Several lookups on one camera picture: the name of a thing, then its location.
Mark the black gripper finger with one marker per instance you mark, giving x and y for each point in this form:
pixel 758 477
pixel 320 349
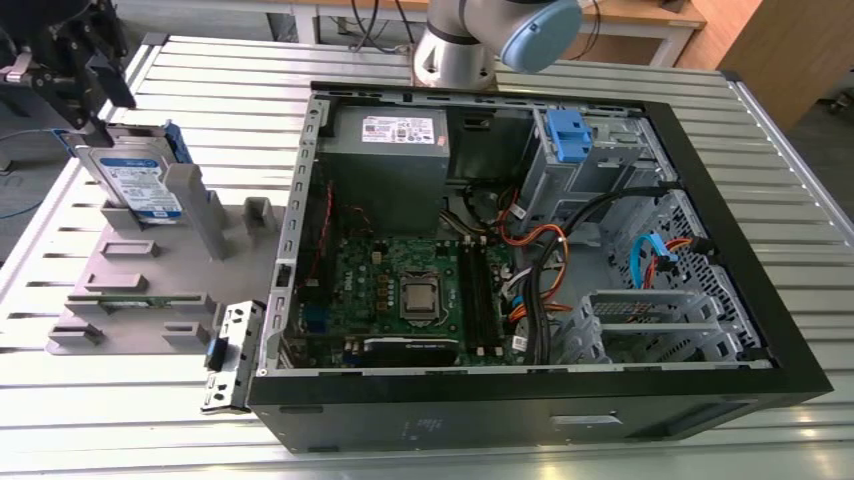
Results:
pixel 80 110
pixel 113 82

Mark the hard disk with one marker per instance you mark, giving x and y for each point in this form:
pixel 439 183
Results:
pixel 140 185

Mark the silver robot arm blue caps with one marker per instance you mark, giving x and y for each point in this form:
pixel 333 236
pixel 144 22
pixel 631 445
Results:
pixel 454 55

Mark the metal disk bay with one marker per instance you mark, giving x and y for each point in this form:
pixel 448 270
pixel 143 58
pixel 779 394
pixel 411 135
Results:
pixel 640 327

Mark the grey parts rack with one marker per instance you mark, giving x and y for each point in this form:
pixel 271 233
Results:
pixel 173 272

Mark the grey power supply unit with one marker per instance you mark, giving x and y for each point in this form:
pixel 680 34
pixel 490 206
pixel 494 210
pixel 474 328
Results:
pixel 393 190

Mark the green motherboard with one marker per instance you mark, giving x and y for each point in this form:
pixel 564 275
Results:
pixel 373 260

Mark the CPU socket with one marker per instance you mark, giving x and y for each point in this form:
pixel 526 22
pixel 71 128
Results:
pixel 420 275

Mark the silver CPU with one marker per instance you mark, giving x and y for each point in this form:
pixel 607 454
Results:
pixel 420 298

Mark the black RAM slot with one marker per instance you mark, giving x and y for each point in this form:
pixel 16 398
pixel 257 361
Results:
pixel 490 295
pixel 472 295

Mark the blue drive carrier latch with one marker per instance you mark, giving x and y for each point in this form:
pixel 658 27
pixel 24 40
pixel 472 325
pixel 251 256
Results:
pixel 567 135

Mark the black graphics card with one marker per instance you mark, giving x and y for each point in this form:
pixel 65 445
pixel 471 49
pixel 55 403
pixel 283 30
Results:
pixel 414 350

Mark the metal drive cage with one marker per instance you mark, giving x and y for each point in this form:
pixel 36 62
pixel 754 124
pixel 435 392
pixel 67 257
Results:
pixel 580 185

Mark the wooden desk white legs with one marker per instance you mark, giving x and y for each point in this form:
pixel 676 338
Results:
pixel 667 22

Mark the black PC case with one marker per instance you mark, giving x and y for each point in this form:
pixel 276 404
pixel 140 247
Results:
pixel 467 415

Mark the wooden cabinet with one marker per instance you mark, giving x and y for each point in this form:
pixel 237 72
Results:
pixel 787 50

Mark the white table frame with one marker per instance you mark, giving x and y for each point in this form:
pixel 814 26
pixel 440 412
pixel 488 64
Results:
pixel 305 25

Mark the metal expansion slot bracket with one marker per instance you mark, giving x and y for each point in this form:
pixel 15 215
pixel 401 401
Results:
pixel 233 320

